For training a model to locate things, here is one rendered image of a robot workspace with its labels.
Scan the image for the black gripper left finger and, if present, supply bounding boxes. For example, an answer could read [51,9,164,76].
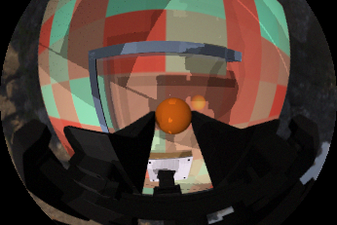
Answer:
[63,111,156,196]

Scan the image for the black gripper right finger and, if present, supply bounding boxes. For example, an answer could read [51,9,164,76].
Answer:
[191,111,280,189]

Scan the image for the low clear walls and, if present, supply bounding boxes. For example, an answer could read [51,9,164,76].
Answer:
[95,52,233,133]

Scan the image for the clear blue l-shaped low wall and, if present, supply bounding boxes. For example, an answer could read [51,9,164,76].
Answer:
[88,40,243,133]

